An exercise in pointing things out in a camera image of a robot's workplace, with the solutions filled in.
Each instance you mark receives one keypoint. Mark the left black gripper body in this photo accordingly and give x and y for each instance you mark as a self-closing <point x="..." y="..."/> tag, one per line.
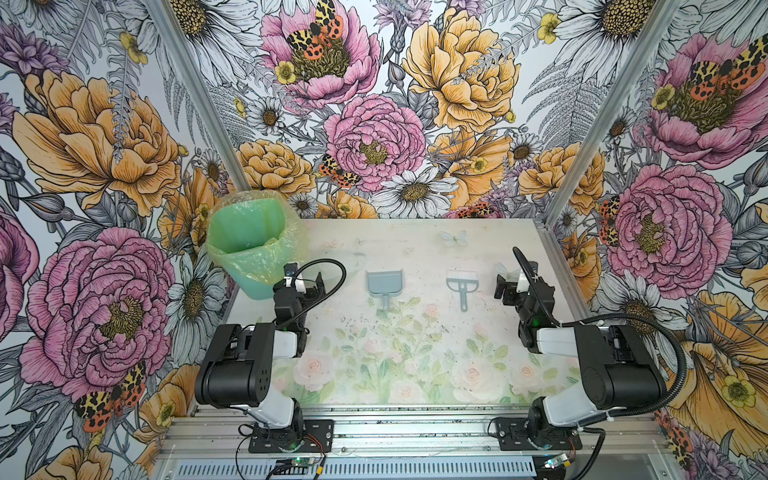
<point x="311" y="296"/>

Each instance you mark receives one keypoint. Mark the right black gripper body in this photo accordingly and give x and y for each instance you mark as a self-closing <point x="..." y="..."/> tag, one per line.
<point x="513" y="298"/>

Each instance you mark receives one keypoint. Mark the grey-green hand brush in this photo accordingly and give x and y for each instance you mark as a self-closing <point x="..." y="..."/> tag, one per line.
<point x="463" y="283"/>

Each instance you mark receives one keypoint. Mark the grey-green plastic dustpan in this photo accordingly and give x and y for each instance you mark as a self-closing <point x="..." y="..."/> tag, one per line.
<point x="385" y="285"/>

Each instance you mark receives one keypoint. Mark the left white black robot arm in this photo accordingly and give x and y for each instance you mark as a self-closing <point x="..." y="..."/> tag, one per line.
<point x="236" y="372"/>

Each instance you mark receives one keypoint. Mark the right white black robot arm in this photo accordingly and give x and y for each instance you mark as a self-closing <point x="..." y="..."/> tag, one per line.
<point x="616" y="371"/>

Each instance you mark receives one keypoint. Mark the green bin with bag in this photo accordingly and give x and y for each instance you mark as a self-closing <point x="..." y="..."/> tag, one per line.
<point x="252" y="235"/>

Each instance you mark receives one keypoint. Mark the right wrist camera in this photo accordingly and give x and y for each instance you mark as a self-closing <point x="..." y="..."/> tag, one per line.
<point x="527" y="276"/>

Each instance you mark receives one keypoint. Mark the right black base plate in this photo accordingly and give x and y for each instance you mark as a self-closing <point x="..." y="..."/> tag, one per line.
<point x="515" y="434"/>

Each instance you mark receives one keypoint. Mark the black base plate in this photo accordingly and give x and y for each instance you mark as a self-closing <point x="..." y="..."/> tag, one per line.
<point x="313" y="436"/>
<point x="515" y="434"/>

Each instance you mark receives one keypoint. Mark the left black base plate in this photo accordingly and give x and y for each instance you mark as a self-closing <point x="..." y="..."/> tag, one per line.
<point x="313" y="436"/>

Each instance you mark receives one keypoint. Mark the aluminium rail frame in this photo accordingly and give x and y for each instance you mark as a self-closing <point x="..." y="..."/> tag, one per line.
<point x="411" y="442"/>

